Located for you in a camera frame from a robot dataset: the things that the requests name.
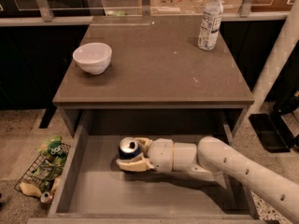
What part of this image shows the green snack bag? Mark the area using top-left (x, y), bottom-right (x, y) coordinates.
top-left (36, 135), bottom-right (67, 166)

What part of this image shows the blue pepsi can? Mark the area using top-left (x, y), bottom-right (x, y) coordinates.
top-left (119, 137), bottom-right (140, 160)

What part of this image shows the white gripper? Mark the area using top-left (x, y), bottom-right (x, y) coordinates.
top-left (116, 137), bottom-right (174, 173)

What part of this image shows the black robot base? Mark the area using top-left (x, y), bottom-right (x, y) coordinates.
top-left (248, 93), bottom-right (299, 154)

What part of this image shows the silver can on floor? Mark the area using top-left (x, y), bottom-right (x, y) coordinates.
top-left (40, 192), bottom-right (53, 203)

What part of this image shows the open grey top drawer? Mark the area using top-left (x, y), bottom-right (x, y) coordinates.
top-left (27, 109), bottom-right (279, 224)

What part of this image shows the metal railing frame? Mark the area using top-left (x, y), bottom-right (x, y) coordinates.
top-left (0, 0), bottom-right (289, 26)

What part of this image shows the grey cabinet with top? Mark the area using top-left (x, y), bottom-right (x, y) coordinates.
top-left (53, 15), bottom-right (254, 132)

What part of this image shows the black wire basket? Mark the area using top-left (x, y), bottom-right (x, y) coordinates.
top-left (14, 143), bottom-right (70, 192)

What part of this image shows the white ceramic bowl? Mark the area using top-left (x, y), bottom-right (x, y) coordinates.
top-left (73, 42), bottom-right (112, 75)

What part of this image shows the clear plastic water bottle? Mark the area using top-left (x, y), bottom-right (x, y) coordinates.
top-left (197, 0), bottom-right (223, 50)

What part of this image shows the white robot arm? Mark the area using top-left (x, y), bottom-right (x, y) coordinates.
top-left (116, 136), bottom-right (299, 224)

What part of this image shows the yellow snack packet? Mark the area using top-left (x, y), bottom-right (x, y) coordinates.
top-left (20, 182), bottom-right (41, 198)

